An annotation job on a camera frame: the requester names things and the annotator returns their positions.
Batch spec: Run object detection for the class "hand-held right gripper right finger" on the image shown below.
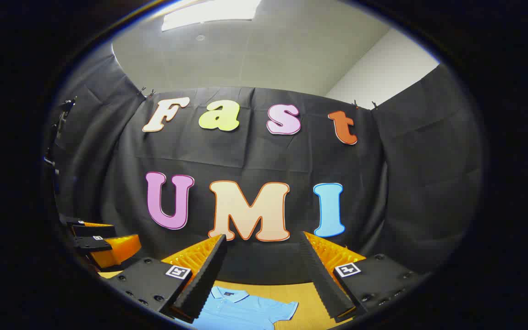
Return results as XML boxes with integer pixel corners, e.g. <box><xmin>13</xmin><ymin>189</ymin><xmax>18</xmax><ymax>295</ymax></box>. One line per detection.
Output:
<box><xmin>298</xmin><ymin>231</ymin><xmax>429</xmax><ymax>321</ymax></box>

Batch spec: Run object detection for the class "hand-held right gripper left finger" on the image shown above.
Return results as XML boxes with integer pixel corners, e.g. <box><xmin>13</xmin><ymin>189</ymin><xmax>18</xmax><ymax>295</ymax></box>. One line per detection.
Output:
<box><xmin>104</xmin><ymin>234</ymin><xmax>228</xmax><ymax>324</ymax></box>

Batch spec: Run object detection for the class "light blue T-shirt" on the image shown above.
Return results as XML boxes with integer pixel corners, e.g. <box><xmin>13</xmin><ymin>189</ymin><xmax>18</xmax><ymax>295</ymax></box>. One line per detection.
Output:
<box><xmin>186</xmin><ymin>286</ymin><xmax>299</xmax><ymax>330</ymax></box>

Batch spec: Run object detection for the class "black tripod stand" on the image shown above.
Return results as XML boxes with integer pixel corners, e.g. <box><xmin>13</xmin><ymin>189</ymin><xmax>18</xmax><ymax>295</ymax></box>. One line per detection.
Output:
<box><xmin>43</xmin><ymin>97</ymin><xmax>77</xmax><ymax>193</ymax></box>

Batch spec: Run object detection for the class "black backdrop cloth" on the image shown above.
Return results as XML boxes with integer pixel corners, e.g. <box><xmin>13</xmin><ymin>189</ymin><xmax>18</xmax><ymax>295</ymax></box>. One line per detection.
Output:
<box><xmin>46</xmin><ymin>44</ymin><xmax>484</xmax><ymax>287</ymax></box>

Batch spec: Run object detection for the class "ceiling light panel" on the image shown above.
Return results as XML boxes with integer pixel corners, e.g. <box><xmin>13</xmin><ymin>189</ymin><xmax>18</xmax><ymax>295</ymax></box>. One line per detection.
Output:
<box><xmin>161</xmin><ymin>0</ymin><xmax>262</xmax><ymax>32</ymax></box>

